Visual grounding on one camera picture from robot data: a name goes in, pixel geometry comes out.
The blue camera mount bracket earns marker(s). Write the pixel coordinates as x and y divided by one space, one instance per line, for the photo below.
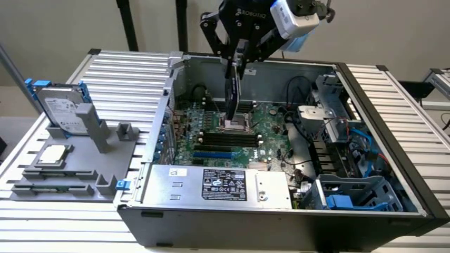
297 42

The black open PC case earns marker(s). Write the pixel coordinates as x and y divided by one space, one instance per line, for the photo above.
267 226

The black box beside table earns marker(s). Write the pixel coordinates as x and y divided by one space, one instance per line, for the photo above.
417 90

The silver power supply unit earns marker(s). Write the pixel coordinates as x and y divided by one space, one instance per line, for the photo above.
218 187

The neighbouring metal slat table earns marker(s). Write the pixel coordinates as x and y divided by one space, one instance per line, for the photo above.
439 81

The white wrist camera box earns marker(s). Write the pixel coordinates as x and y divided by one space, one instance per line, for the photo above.
297 17

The black gpu card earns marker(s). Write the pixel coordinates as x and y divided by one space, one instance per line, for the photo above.
232 95

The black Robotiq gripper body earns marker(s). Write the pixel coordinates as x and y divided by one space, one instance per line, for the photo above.
246 15

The blue expansion slot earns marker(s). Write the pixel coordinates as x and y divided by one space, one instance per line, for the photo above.
211 155

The black stand pole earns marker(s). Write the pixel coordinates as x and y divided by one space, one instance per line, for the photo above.
130 23
182 23

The black RAM slot bank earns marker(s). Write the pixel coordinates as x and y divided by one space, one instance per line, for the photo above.
230 139

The blue disk bay latch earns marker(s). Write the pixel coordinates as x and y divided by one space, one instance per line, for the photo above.
339 202

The silver CPU chip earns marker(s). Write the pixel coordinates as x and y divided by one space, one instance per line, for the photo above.
52 155

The blue case side latch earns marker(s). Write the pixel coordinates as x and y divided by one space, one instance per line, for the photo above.
122 184

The grey parts rack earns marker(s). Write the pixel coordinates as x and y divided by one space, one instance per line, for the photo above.
87 160

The metal drive cage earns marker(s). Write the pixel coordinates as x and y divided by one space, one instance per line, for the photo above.
330 100

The hard disk with blue bracket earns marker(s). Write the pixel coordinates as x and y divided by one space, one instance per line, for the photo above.
61 110

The small copper chipset heatsink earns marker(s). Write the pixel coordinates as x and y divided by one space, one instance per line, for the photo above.
256 166

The metal CPU socket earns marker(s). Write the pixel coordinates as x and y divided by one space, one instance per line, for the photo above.
242 121

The green motherboard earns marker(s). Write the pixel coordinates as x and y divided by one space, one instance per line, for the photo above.
270 131

